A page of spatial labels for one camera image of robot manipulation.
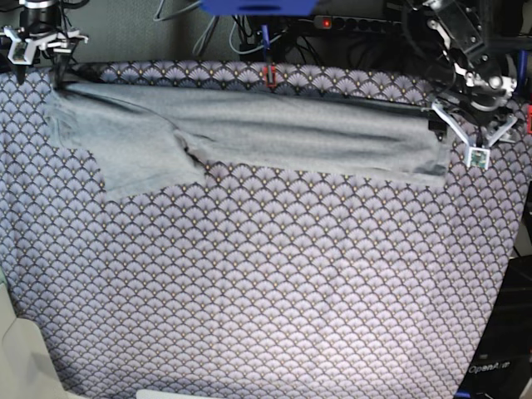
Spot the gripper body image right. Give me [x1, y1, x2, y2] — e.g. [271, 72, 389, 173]
[432, 85, 514, 129]

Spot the black OpenArm box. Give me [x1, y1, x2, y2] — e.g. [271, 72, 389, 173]
[464, 256, 531, 398]

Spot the fan-patterned purple tablecloth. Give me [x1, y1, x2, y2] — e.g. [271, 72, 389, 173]
[1, 70, 531, 398]

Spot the light grey T-shirt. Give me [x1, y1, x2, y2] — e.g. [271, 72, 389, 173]
[44, 81, 451, 200]

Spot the red clamp at right edge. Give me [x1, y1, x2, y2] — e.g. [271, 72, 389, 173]
[527, 104, 532, 135]

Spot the black power strip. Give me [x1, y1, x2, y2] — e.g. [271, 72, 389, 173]
[313, 15, 401, 34]

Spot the white board at corner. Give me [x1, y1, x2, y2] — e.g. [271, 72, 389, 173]
[1, 284, 67, 398]

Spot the red black table clamp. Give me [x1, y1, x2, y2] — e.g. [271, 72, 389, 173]
[264, 63, 277, 88]

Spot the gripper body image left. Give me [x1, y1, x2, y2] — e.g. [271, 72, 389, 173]
[16, 27, 71, 54]

